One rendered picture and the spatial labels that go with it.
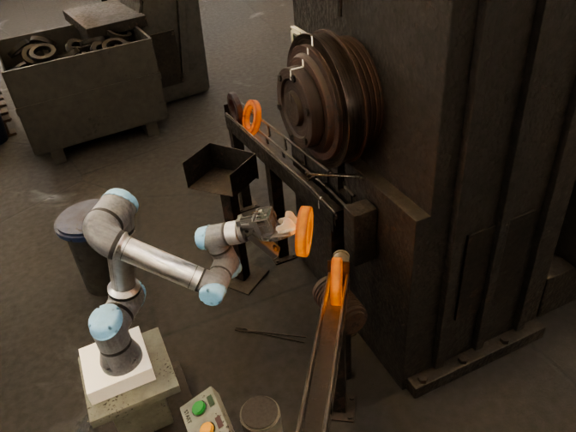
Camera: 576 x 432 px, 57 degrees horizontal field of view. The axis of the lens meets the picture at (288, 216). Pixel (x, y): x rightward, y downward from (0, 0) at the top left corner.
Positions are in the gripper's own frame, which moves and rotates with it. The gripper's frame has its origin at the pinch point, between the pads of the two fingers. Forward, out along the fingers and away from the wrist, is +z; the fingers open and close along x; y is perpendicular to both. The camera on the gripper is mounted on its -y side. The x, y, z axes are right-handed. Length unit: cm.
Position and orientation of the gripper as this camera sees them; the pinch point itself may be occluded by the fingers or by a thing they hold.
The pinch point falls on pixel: (303, 226)
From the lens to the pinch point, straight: 161.7
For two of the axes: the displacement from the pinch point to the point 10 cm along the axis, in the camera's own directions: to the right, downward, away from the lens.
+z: 9.3, -1.7, -3.3
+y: -3.3, -7.9, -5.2
